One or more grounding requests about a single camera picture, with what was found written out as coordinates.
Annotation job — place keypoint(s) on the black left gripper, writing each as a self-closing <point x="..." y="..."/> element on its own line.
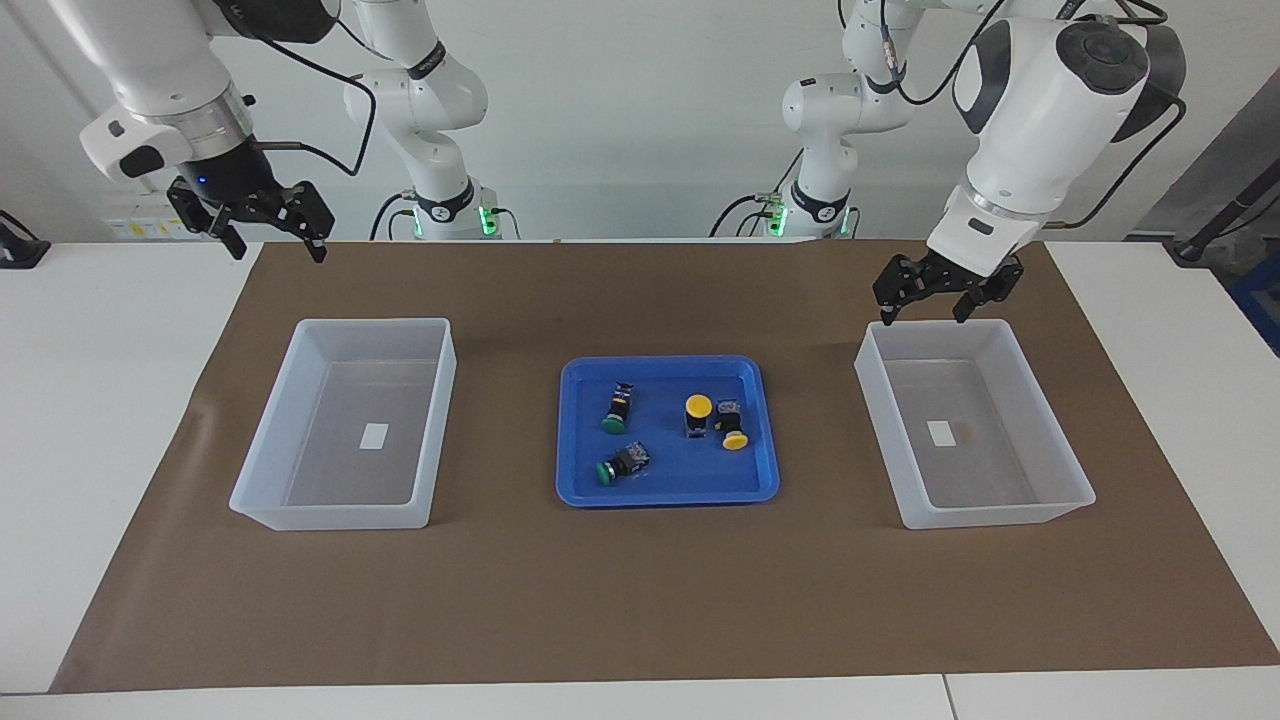
<point x="950" y="275"/>

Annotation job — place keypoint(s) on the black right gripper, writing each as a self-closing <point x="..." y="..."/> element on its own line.
<point x="235" y="175"/>

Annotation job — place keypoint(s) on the yellow push button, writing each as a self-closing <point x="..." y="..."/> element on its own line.
<point x="698" y="407"/>
<point x="733" y="437"/>

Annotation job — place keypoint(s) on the green push button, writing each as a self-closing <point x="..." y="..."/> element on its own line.
<point x="625" y="462"/>
<point x="618" y="408"/>

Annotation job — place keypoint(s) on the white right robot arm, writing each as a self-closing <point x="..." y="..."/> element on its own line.
<point x="150" y="60"/>

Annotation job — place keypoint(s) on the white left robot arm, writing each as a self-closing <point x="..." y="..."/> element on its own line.
<point x="1040" y="110"/>

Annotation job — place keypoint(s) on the white box label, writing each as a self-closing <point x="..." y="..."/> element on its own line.
<point x="374" y="435"/>
<point x="940" y="433"/>

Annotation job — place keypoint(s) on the translucent white plastic box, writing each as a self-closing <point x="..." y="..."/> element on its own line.
<point x="340" y="470"/>
<point x="985" y="470"/>

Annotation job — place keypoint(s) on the black stand pole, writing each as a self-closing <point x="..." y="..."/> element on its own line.
<point x="1225" y="215"/>

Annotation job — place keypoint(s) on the blue plastic tray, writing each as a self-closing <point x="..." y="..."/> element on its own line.
<point x="660" y="480"/>

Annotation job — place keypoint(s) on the blue plastic crate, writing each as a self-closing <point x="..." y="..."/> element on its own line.
<point x="1262" y="300"/>

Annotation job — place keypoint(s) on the grey partition panel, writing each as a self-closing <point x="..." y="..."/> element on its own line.
<point x="1230" y="150"/>

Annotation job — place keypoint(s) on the brown table mat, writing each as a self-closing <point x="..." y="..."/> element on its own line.
<point x="640" y="600"/>

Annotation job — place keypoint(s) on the black clamp mount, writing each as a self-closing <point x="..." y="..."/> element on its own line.
<point x="20" y="250"/>

